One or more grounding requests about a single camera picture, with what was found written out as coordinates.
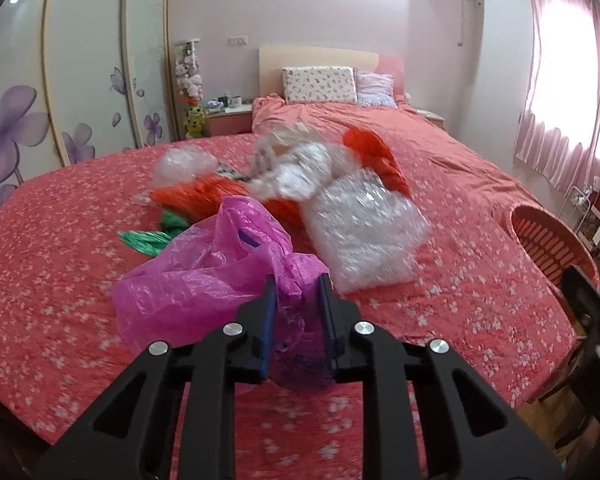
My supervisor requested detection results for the beige crumpled bag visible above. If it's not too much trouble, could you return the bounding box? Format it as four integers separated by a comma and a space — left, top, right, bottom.
258, 122, 325, 156

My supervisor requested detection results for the pink striped pillow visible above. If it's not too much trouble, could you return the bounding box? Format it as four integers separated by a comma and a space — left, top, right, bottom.
355, 70, 396, 110

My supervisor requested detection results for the white wall socket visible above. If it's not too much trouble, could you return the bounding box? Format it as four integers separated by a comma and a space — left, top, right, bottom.
227, 36, 248, 47

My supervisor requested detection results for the magenta plastic bag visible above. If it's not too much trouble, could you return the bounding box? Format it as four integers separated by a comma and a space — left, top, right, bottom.
110, 195, 332, 393

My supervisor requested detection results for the green foil wrapper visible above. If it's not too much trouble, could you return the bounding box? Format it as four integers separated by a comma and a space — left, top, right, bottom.
118, 209, 192, 257

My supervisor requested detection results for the white floral pillow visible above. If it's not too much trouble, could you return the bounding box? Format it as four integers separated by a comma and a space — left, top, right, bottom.
282, 66, 358, 104

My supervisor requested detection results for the large orange plastic bag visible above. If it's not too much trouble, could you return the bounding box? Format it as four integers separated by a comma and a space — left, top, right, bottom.
148, 174, 303, 231

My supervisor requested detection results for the small clear plastic bag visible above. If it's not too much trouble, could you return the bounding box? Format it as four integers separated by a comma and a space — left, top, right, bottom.
152, 146, 219, 188

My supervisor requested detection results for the hanging plush toy column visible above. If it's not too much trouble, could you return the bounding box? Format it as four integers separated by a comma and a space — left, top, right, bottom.
174, 39, 204, 106

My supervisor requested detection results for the wardrobe with purple flowers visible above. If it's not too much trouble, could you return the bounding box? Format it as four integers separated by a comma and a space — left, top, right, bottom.
0, 0, 176, 208

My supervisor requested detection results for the small orange plastic bag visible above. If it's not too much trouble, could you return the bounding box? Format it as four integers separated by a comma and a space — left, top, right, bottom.
342, 127, 412, 198

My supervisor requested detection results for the clear bubble wrap sheet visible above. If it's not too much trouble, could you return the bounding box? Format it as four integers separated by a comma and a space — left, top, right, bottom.
301, 168, 429, 294

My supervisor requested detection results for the white mug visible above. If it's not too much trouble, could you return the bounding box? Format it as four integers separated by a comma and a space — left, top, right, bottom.
228, 96, 242, 108

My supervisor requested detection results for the white metal storage rack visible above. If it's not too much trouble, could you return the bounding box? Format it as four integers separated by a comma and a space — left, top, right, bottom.
558, 177, 600, 257

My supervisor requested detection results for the orange plastic laundry basket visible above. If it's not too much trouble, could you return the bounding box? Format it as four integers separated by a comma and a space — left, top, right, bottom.
504, 204, 600, 302

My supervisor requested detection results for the salmon pink duvet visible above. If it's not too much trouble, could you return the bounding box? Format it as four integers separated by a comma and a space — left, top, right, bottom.
252, 94, 538, 214

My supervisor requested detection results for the beige and pink headboard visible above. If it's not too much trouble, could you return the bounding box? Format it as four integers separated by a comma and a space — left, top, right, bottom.
259, 44, 405, 102

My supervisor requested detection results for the right bedside nightstand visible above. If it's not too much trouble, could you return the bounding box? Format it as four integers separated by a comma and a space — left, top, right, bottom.
415, 108, 445, 130

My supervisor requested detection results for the white translucent plastic bag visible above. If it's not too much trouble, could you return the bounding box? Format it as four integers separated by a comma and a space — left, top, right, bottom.
247, 142, 362, 202

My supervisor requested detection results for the yellow green plush toy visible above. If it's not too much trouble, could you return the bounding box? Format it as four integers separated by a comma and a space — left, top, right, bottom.
183, 104, 207, 139

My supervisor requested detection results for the pink window curtain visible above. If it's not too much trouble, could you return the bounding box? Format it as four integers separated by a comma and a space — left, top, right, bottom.
515, 0, 600, 193

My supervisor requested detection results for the pink left nightstand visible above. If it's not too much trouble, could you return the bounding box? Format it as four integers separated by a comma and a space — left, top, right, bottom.
207, 104, 252, 136

